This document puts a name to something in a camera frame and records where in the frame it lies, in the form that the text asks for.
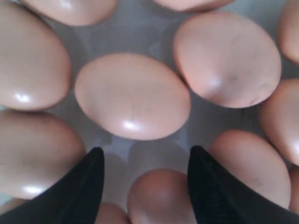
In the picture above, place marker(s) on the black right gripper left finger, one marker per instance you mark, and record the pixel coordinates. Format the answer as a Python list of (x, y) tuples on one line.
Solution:
[(74, 199)]

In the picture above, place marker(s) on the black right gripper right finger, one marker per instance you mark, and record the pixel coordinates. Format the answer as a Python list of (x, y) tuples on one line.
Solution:
[(218, 197)]

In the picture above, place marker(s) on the brown egg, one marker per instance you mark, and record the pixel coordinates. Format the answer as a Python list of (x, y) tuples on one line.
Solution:
[(294, 178), (192, 5), (110, 213), (35, 68), (36, 150), (73, 12), (253, 161), (227, 59), (133, 96), (160, 196), (11, 204), (288, 30), (279, 119)]

